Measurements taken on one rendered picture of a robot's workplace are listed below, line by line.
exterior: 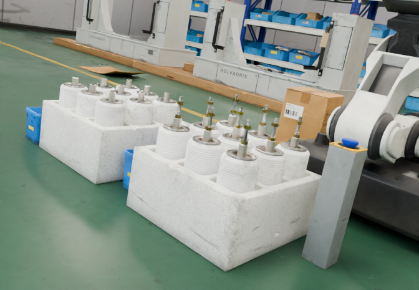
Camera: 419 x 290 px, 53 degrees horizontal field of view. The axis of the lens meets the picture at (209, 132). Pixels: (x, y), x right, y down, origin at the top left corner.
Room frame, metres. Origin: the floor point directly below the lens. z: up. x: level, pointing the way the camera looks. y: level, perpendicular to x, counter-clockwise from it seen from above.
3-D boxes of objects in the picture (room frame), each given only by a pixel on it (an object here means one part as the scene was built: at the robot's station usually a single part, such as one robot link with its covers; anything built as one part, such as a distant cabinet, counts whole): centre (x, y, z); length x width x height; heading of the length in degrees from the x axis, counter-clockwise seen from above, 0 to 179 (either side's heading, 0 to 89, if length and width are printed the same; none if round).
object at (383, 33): (5.90, -1.97, 0.90); 0.50 x 0.38 x 0.21; 139
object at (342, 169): (1.01, -0.34, 0.16); 0.07 x 0.07 x 0.31; 49
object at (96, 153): (1.51, 0.34, 0.09); 0.39 x 0.39 x 0.18; 49
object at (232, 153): (0.98, -0.09, 0.25); 0.08 x 0.08 x 0.01
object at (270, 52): (6.77, -0.91, 0.36); 0.50 x 0.38 x 0.21; 140
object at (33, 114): (1.65, 0.58, 0.06); 0.30 x 0.11 x 0.12; 139
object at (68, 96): (1.50, 0.51, 0.16); 0.10 x 0.10 x 0.18
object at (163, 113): (1.52, 0.18, 0.16); 0.10 x 0.10 x 0.18
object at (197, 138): (1.05, 0.00, 0.25); 0.08 x 0.08 x 0.01
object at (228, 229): (1.14, -0.07, 0.09); 0.39 x 0.39 x 0.18; 49
